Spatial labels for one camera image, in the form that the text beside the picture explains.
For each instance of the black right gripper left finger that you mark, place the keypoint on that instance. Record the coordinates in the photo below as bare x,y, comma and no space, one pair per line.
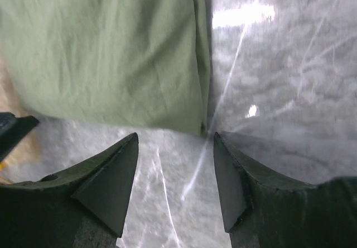
82,206

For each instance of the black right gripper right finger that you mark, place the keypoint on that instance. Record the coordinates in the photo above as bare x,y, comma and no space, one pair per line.
263,208

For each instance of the olive green tank top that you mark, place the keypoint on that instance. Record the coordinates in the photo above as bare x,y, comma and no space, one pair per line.
135,63

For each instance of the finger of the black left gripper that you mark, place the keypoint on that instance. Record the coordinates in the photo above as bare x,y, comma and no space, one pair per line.
13,130

